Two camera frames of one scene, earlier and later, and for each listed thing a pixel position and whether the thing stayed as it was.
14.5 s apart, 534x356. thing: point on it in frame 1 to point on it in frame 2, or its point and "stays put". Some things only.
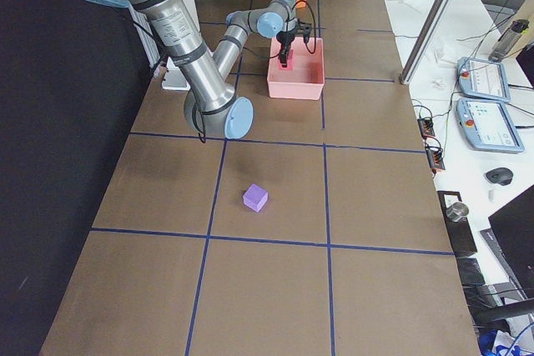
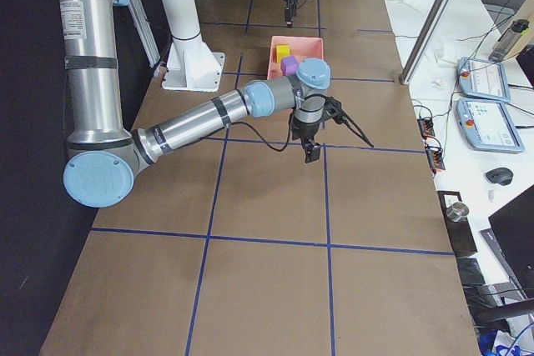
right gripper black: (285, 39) to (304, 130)
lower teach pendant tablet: (486, 126) stays put
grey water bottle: (508, 39) stays put
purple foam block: (255, 198) to (289, 65)
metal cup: (457, 212) stays put
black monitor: (513, 230) stays put
